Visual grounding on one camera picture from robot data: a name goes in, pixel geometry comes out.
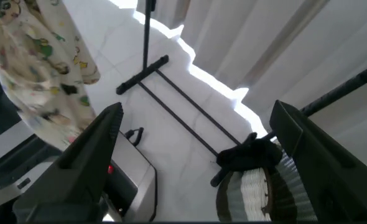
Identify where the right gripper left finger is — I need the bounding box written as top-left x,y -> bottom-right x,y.
12,101 -> 124,219

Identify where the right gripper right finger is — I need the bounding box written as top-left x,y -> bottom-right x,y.
269,100 -> 367,223

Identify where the cream printed garment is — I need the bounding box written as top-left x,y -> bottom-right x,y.
0,0 -> 101,150

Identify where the white laundry basket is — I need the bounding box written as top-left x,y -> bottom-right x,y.
216,146 -> 320,222

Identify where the black clothes rack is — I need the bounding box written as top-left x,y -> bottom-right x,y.
115,0 -> 367,187

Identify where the black garment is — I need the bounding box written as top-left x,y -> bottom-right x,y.
216,132 -> 284,172

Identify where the black cable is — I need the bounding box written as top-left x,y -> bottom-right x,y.
124,126 -> 145,147

